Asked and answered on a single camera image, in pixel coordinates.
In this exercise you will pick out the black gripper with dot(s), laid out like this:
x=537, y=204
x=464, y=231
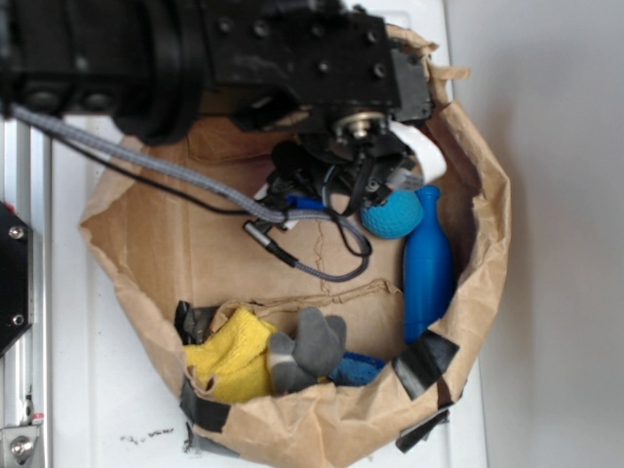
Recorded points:
x=314, y=68

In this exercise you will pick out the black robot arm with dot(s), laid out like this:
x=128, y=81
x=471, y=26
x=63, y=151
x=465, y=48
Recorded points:
x=154, y=67

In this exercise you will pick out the blue dimpled ball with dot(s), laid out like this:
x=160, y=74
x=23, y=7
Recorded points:
x=397, y=218

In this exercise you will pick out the blue plastic bottle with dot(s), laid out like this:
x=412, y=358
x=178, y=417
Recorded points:
x=428, y=269

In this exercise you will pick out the blue sponge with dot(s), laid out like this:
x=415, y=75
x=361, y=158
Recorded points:
x=356, y=370

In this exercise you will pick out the brown paper bag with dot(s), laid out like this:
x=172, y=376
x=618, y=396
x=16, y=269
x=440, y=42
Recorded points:
x=159, y=250

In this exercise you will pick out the yellow fuzzy cloth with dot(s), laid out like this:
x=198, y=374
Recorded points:
x=231, y=365

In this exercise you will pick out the aluminium frame rail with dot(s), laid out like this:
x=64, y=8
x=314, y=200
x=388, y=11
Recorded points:
x=24, y=397

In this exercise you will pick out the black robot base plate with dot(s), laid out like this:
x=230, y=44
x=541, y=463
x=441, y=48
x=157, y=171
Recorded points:
x=16, y=278

